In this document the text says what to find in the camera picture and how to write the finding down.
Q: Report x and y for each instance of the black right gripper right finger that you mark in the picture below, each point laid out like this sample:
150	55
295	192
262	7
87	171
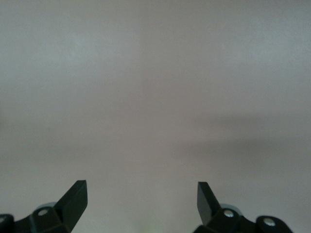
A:
206	206

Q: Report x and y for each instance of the brown table cover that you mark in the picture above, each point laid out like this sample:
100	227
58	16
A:
155	97

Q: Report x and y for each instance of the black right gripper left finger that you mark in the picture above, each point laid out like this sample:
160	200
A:
70	206

